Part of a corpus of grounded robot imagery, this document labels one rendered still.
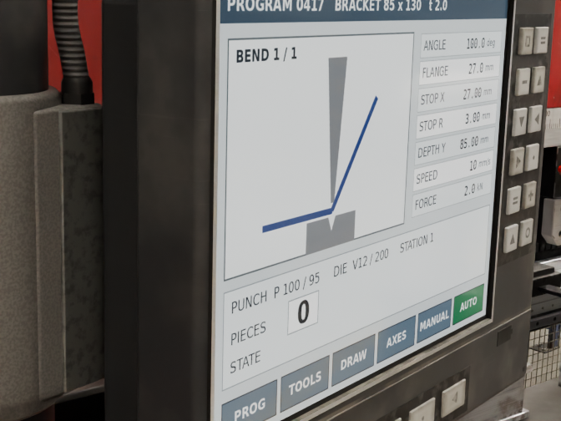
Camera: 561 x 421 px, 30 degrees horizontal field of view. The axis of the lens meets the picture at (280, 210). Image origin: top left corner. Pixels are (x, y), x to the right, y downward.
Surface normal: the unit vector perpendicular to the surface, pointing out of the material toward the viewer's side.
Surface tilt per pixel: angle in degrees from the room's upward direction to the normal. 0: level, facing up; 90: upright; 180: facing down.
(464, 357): 90
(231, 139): 90
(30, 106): 90
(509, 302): 90
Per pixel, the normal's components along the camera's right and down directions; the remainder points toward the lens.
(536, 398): 0.03, -0.98
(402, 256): 0.80, 0.14
